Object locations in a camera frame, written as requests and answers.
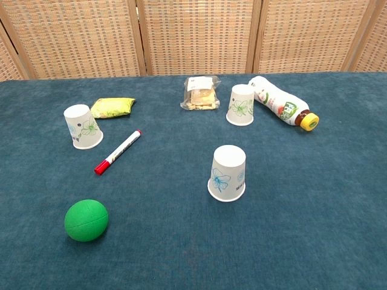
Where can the white cup blue flower print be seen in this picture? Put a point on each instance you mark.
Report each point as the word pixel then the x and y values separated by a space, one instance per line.
pixel 227 175

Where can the woven folding screen panel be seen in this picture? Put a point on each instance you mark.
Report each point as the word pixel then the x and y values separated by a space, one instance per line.
pixel 7 63
pixel 198 36
pixel 373 51
pixel 78 39
pixel 305 36

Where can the blue tablecloth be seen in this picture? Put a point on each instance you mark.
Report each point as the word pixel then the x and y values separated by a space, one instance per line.
pixel 169 241

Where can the yellow snack packet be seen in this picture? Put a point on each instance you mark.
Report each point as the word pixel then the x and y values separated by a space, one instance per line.
pixel 112 107

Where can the white cup green flower print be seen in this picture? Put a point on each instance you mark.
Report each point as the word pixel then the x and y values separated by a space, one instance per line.
pixel 83 127
pixel 240 105

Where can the white drink bottle yellow cap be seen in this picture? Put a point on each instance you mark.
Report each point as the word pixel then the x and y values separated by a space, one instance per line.
pixel 279 102

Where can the green foam ball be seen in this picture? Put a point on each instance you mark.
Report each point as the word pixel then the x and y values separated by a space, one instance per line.
pixel 86 220

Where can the clear cracker packet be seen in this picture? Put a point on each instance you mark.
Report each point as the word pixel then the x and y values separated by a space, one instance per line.
pixel 200 96

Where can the red and white marker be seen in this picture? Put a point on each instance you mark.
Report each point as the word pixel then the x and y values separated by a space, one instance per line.
pixel 119 151

